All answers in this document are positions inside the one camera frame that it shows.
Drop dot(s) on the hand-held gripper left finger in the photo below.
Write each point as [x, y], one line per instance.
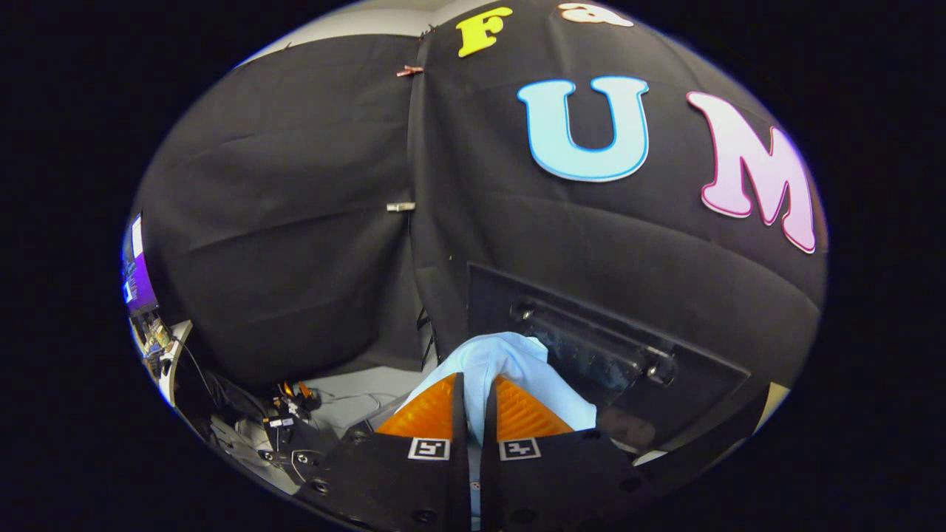
[414, 488]

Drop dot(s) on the black backdrop cloth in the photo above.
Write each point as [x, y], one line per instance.
[295, 222]

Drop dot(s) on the silver clip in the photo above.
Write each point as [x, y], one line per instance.
[400, 207]

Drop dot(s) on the cluttered desk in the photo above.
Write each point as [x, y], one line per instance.
[159, 347]

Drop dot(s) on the light blue shirt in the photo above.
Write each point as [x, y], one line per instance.
[502, 358]

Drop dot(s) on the dark washing machine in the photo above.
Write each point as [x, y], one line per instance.
[717, 436]

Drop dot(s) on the red clip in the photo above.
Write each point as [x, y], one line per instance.
[409, 71]

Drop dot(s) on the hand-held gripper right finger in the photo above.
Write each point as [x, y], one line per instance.
[547, 488]

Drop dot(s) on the computer monitor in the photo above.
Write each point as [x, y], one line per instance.
[137, 277]

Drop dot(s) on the black device with orange parts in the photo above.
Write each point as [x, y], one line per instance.
[292, 428]

